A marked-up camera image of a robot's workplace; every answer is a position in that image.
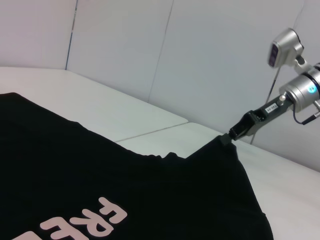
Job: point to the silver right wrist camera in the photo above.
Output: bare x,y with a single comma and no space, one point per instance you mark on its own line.
285,47

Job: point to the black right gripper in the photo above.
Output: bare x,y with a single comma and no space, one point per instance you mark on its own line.
280,108

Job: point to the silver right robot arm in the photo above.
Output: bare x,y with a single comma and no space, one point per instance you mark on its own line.
302,87

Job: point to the black shirt with FREE print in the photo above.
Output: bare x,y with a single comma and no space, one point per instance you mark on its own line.
100,162

